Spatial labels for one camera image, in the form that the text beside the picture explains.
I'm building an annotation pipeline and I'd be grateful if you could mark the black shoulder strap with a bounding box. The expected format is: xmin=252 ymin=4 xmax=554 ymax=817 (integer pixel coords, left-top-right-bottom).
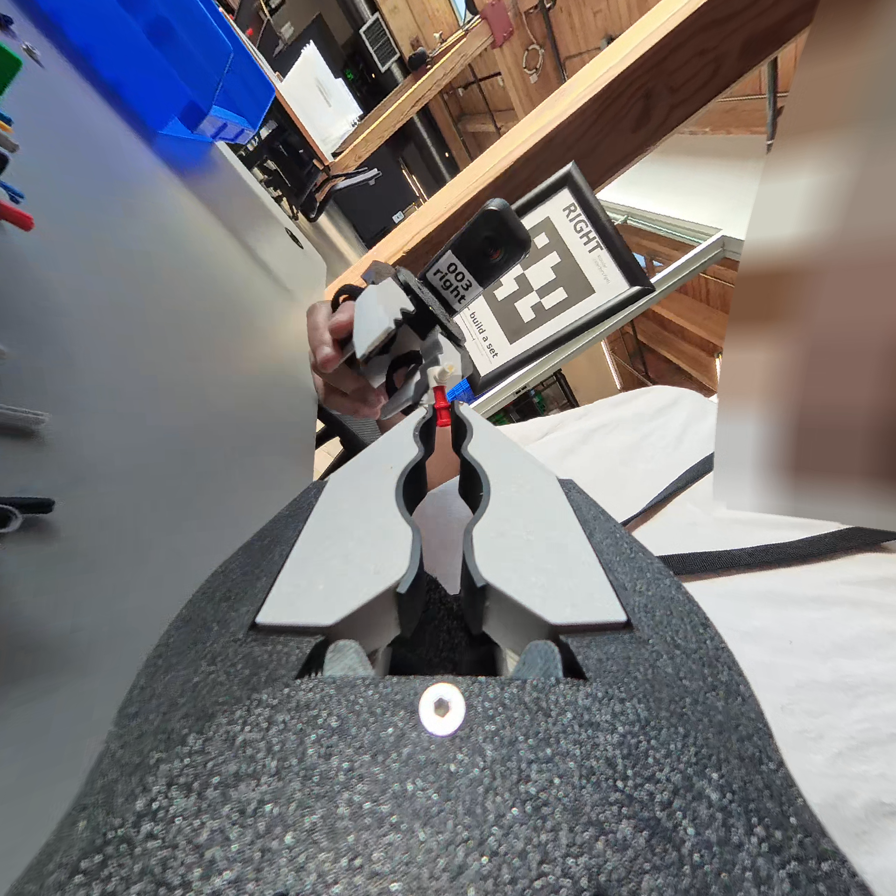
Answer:
xmin=622 ymin=451 xmax=896 ymax=576

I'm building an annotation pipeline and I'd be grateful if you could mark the white wall vent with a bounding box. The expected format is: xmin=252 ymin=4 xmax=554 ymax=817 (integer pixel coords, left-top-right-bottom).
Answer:
xmin=358 ymin=13 xmax=401 ymax=72

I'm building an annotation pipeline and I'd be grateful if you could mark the blue plastic bin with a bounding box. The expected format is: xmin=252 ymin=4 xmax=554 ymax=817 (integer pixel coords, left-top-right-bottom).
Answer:
xmin=14 ymin=0 xmax=277 ymax=148

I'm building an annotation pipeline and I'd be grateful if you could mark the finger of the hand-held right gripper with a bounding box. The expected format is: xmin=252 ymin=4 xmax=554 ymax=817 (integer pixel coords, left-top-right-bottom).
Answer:
xmin=360 ymin=343 xmax=438 ymax=421
xmin=352 ymin=286 xmax=422 ymax=365

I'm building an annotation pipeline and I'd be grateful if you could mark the metal frame rail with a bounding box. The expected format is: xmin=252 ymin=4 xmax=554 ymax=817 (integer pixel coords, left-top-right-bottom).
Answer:
xmin=479 ymin=231 xmax=744 ymax=421

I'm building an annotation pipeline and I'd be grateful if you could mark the red and white toy brick model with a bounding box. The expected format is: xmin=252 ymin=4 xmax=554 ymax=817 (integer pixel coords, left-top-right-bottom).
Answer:
xmin=428 ymin=360 xmax=463 ymax=429

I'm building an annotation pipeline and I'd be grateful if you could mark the wooden counter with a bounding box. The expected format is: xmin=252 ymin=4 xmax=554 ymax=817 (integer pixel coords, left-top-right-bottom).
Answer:
xmin=328 ymin=21 xmax=508 ymax=176

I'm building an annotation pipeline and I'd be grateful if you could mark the white board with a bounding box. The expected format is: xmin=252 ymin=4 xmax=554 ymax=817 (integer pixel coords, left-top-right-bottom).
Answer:
xmin=279 ymin=41 xmax=366 ymax=142

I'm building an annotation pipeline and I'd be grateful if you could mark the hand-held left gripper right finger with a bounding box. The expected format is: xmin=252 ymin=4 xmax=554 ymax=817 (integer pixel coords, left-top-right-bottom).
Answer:
xmin=450 ymin=404 xmax=630 ymax=678

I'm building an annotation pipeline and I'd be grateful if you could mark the wooden beam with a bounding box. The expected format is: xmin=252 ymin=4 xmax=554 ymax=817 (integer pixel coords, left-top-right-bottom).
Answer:
xmin=325 ymin=0 xmax=820 ymax=302

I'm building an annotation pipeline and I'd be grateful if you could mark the black office chair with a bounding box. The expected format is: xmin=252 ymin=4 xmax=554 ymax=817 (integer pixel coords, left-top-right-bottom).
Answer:
xmin=297 ymin=164 xmax=382 ymax=224

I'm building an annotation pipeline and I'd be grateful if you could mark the person's right forearm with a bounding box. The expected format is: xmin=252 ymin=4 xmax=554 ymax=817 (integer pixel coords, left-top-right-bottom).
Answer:
xmin=426 ymin=428 xmax=463 ymax=494

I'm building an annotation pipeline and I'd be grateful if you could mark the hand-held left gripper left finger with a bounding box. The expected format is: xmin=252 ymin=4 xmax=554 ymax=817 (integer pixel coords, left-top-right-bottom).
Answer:
xmin=254 ymin=409 xmax=431 ymax=676

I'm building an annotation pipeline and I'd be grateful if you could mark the person's right hand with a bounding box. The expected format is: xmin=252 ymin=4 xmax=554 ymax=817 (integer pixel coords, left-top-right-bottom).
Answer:
xmin=307 ymin=301 xmax=393 ymax=421

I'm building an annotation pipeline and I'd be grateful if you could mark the heap of toy bricks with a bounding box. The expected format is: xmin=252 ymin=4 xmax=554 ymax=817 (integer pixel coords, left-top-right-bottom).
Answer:
xmin=0 ymin=42 xmax=36 ymax=233

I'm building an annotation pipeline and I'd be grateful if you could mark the person's white shirt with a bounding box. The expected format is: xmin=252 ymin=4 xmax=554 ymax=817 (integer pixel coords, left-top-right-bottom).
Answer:
xmin=413 ymin=385 xmax=896 ymax=896

